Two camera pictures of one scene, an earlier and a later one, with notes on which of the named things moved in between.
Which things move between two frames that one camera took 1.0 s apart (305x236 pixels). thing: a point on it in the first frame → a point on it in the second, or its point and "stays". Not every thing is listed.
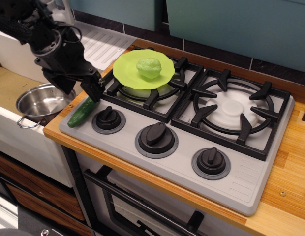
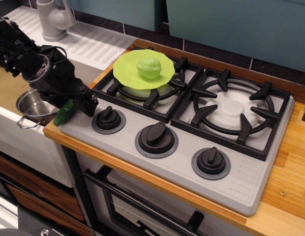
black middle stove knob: x=156 y=141 stays
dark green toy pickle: x=81 y=113 → x=65 y=112
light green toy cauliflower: x=149 y=68 stays
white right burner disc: x=231 y=105 stays
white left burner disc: x=162 y=91 stays
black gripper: x=68 y=58 → x=50 y=73
